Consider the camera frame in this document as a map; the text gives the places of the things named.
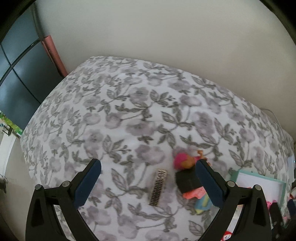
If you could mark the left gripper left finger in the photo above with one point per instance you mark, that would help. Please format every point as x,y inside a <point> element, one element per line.
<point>42,221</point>

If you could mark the white tray with teal rim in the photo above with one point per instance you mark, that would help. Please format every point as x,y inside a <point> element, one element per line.
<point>274,190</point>

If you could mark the gold patterned bar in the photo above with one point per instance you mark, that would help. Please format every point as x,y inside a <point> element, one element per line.
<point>159,183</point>

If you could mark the red white small bottle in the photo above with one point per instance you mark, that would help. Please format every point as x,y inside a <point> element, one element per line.
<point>226,236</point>

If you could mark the white power strip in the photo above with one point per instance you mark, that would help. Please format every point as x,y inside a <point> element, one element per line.
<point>291,163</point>

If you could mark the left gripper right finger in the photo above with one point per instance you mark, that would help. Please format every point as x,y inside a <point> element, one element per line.
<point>253,222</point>

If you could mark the dark blue cabinet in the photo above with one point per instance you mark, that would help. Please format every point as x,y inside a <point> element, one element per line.
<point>28,74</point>

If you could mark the pink haired doll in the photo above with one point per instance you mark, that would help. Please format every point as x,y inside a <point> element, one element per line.
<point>184,161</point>

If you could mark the floral blanket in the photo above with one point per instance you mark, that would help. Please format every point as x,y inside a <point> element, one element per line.
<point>135,116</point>

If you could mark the black square box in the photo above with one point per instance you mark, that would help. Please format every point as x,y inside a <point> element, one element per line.
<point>187,180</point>

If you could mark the pink pole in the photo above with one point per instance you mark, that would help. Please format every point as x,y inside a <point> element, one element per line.
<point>53,54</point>

